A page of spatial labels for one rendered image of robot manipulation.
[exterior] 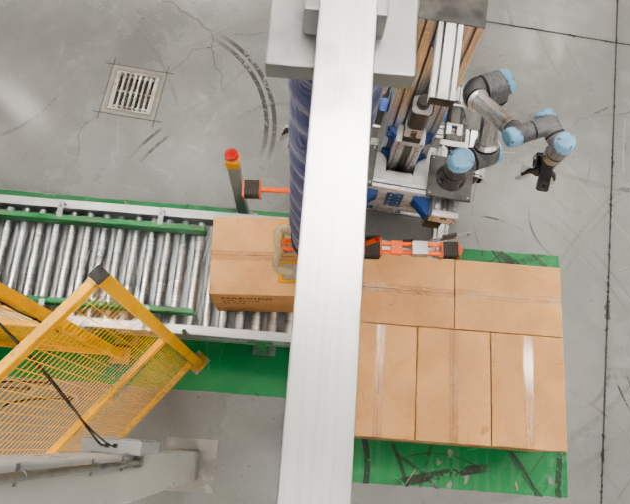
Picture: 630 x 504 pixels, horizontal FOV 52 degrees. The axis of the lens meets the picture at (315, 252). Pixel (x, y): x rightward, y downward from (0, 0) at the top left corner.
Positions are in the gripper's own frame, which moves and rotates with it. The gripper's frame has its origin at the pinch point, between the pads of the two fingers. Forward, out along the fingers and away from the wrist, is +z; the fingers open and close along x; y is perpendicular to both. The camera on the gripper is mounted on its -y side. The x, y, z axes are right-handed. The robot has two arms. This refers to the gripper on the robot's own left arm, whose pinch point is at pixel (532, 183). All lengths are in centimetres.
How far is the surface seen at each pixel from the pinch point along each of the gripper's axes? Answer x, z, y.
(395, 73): 73, -135, -48
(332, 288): 79, -153, -98
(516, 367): -31, 98, -61
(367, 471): 35, 152, -128
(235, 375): 122, 152, -86
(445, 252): 28.2, 24.8, -28.3
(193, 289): 149, 97, -49
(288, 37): 95, -135, -44
